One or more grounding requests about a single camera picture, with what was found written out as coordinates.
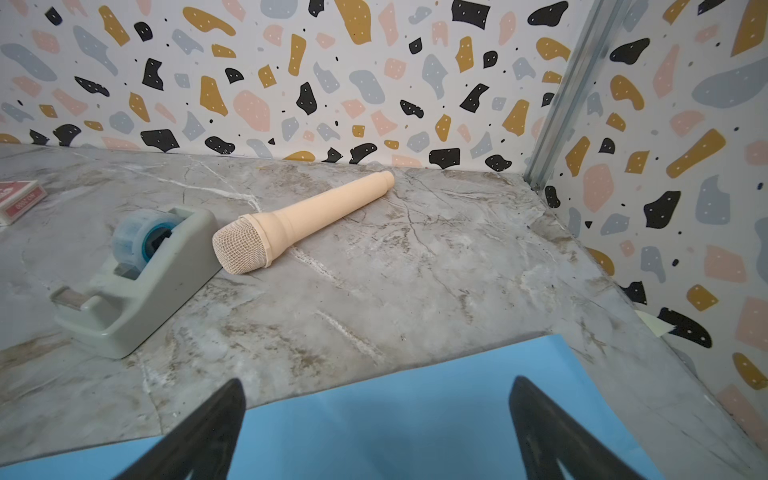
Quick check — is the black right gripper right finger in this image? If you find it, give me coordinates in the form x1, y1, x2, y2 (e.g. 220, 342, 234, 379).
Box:
509, 376, 641, 479

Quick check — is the aluminium right corner post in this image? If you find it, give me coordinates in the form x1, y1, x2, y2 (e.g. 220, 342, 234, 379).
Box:
524, 0, 630, 192

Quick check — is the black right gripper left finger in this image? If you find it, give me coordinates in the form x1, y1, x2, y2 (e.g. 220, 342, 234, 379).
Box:
116, 378, 246, 480

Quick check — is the beige microphone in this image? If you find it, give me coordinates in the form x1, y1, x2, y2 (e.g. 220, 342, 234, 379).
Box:
212, 171, 395, 275

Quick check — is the red playing card box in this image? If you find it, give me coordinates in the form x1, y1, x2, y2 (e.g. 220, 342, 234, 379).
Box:
0, 180, 47, 226

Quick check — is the blue wrapping paper sheet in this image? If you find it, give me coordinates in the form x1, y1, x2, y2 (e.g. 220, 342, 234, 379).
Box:
1, 335, 660, 479

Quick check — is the grey tape dispenser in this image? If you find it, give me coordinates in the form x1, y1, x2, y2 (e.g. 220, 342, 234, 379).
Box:
50, 205, 221, 359

